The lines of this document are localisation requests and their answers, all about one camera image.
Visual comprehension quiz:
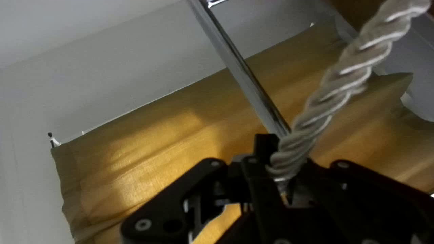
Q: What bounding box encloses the mustard yellow curtain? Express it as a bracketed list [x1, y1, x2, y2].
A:
[49, 0, 434, 244]

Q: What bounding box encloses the chrome clothes rack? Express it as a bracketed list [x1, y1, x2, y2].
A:
[186, 0, 363, 140]

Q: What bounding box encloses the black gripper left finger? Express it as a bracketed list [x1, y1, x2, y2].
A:
[120, 135, 290, 244]

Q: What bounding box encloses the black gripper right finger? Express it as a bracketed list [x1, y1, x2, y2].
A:
[293, 161, 434, 244]

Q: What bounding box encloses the white twisted rope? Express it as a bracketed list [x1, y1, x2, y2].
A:
[266, 0, 432, 184]

